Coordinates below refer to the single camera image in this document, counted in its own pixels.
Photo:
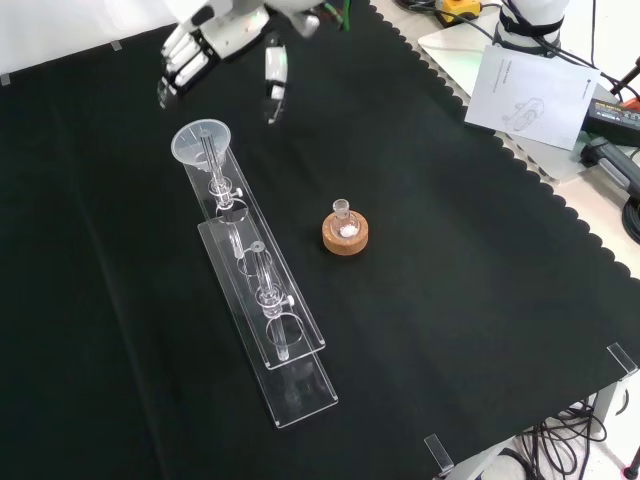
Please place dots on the small round-bottom glass flask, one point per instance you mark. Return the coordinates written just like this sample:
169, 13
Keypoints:
341, 206

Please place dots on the white printed paper sheet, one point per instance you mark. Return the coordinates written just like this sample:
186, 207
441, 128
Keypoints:
530, 80

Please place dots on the grey black power plug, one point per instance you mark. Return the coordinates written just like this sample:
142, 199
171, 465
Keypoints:
617, 167

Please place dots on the yellow stop button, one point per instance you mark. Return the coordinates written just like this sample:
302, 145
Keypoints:
462, 7

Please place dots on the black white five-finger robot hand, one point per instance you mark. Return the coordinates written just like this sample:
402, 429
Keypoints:
230, 35

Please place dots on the grey table leg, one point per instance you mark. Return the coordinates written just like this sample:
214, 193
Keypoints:
607, 410

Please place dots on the black power adapter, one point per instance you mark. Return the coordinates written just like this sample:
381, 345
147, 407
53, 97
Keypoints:
615, 117

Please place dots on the clear acrylic funnel stand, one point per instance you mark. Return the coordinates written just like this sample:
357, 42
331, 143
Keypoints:
295, 395

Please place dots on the black cloth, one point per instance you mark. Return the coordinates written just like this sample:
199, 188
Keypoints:
450, 325

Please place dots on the clear plastic funnel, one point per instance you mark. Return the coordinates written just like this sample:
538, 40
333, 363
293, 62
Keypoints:
187, 145

